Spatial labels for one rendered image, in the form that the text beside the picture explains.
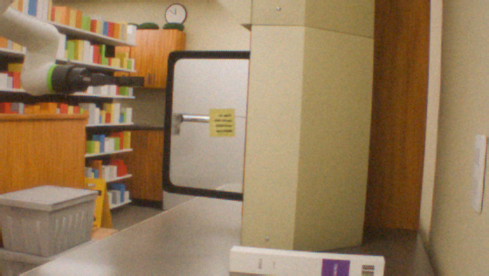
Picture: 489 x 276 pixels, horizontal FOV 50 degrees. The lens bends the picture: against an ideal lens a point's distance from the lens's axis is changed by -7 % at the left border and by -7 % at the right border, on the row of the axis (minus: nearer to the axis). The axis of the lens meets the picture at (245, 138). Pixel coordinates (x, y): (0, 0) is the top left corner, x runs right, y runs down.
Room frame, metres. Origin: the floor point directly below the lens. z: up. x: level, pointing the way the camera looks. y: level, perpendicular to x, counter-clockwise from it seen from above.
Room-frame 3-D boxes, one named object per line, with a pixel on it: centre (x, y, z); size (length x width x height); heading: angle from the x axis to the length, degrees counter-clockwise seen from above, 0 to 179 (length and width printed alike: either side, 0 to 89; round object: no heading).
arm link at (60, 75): (1.67, 0.56, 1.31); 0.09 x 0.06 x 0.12; 167
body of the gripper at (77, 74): (1.66, 0.49, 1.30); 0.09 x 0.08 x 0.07; 77
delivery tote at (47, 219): (3.30, 1.21, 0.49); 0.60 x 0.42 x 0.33; 167
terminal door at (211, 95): (1.51, 0.09, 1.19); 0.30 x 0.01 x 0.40; 69
